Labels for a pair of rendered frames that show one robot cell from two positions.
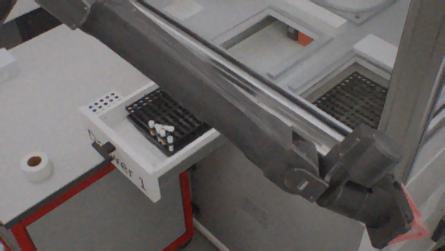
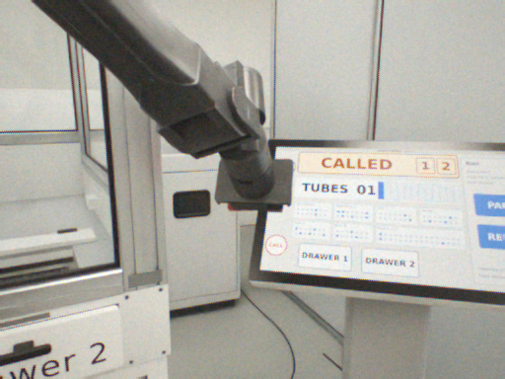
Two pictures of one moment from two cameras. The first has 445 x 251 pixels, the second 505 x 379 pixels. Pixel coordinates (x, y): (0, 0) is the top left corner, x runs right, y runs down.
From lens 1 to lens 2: 70 cm
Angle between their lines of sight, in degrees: 72
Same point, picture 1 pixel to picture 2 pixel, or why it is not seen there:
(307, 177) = (245, 100)
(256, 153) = (196, 71)
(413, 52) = (126, 100)
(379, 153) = (254, 74)
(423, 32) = not seen: hidden behind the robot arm
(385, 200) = not seen: hidden behind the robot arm
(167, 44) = not seen: outside the picture
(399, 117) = (137, 186)
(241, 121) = (159, 20)
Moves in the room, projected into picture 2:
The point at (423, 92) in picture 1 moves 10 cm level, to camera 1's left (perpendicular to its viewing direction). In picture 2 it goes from (149, 141) to (116, 147)
